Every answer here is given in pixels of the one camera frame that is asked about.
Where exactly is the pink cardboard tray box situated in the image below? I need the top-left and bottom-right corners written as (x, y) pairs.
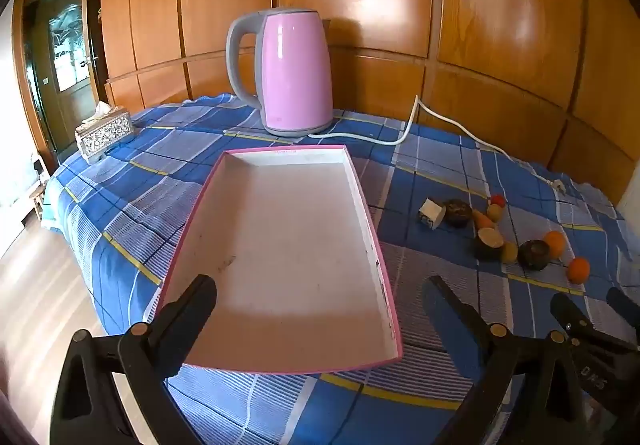
top-left (157, 145), bottom-right (403, 374)

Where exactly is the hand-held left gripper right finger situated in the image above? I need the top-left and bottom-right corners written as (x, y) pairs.
top-left (421, 275), bottom-right (588, 445)

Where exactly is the small wooden stool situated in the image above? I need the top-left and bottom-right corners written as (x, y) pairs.
top-left (29, 185), bottom-right (48, 219)

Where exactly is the wooden door with glass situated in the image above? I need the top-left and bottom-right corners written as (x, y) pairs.
top-left (22, 0), bottom-right (101, 166)

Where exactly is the white power cable with plug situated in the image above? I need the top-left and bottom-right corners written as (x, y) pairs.
top-left (307, 95), bottom-right (568, 193)

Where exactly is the silver patterned tissue box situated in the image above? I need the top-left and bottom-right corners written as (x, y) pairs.
top-left (75, 101), bottom-right (135, 163)

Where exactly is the dark wrinkled round fruit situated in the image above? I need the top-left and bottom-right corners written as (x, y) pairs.
top-left (442, 198), bottom-right (473, 227)

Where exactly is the cut dark fruit half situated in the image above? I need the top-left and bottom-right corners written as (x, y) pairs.
top-left (474, 226), bottom-right (506, 260)

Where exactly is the dark cube with pale face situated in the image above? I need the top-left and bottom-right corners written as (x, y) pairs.
top-left (418, 198), bottom-right (447, 229)

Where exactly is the pink electric kettle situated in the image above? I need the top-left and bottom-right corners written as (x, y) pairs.
top-left (226, 8), bottom-right (335, 137)

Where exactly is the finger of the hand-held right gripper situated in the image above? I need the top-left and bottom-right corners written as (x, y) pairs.
top-left (550, 293), bottom-right (603, 347)
top-left (606, 286), bottom-right (640, 326)

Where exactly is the orange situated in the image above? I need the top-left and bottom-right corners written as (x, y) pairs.
top-left (567, 257), bottom-right (591, 284)
top-left (543, 230), bottom-right (566, 259)

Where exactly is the dark round avocado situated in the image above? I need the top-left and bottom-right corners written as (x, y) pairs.
top-left (517, 239), bottom-right (551, 271)

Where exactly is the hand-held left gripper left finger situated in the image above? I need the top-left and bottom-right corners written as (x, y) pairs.
top-left (49, 274), bottom-right (218, 445)

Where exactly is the blue plaid bedsheet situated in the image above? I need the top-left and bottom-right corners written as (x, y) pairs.
top-left (42, 94), bottom-right (636, 445)

